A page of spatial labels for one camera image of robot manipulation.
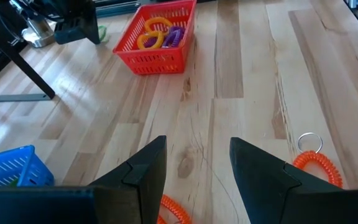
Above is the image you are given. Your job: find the red plastic basket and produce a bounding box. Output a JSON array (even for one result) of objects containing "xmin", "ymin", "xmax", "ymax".
[{"xmin": 112, "ymin": 0, "xmax": 198, "ymax": 75}]

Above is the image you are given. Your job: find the purple coil wristband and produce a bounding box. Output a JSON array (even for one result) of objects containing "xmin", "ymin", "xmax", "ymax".
[
  {"xmin": 162, "ymin": 25, "xmax": 186, "ymax": 49},
  {"xmin": 144, "ymin": 36, "xmax": 158, "ymax": 49}
]

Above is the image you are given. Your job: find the black perforated metal shelf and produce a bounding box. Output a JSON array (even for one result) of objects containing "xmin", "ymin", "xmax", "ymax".
[{"xmin": 0, "ymin": 0, "xmax": 57, "ymax": 103}]

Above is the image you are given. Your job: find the blue plastic basket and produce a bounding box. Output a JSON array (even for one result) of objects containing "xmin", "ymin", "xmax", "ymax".
[{"xmin": 0, "ymin": 144, "xmax": 55, "ymax": 188}]

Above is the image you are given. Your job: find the white bulb on metal base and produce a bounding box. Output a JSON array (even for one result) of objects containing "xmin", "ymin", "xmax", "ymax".
[{"xmin": 21, "ymin": 17, "xmax": 57, "ymax": 49}]

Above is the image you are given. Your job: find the orange coil wristband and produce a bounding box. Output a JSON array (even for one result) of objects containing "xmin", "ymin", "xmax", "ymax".
[
  {"xmin": 156, "ymin": 194, "xmax": 193, "ymax": 224},
  {"xmin": 291, "ymin": 132, "xmax": 344, "ymax": 189}
]

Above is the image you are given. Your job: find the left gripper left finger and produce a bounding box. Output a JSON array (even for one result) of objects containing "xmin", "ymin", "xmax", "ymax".
[{"xmin": 0, "ymin": 134, "xmax": 168, "ymax": 224}]

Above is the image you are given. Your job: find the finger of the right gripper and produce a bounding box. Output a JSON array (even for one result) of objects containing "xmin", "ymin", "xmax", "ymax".
[{"xmin": 53, "ymin": 16, "xmax": 101, "ymax": 45}]

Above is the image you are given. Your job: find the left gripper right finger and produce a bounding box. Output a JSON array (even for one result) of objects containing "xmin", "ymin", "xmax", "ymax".
[{"xmin": 229, "ymin": 136, "xmax": 358, "ymax": 224}]

